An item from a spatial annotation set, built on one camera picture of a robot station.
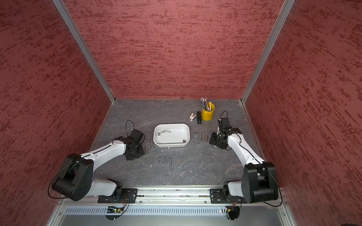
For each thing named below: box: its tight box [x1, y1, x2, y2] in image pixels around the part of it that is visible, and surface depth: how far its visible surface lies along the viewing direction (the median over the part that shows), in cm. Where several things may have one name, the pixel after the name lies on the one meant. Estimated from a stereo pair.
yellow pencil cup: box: [201, 102, 216, 122], surface depth 105 cm
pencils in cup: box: [200, 96, 212, 112], surface depth 103 cm
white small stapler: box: [189, 113, 197, 122], surface depth 109 cm
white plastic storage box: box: [152, 122, 191, 148], surface depth 98 cm
